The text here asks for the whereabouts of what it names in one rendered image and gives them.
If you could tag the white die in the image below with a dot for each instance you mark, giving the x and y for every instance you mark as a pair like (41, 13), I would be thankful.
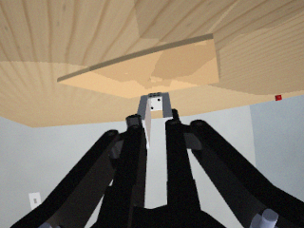
(155, 101)

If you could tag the red die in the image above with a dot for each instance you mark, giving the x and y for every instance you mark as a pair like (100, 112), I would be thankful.
(278, 97)

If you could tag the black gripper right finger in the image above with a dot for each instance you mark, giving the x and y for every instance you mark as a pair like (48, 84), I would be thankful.
(255, 202)

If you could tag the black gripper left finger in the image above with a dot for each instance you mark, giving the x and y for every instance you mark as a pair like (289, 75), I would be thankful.
(74, 199)

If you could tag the tan flat mat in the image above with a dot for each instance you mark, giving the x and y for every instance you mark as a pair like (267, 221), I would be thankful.
(181, 64)

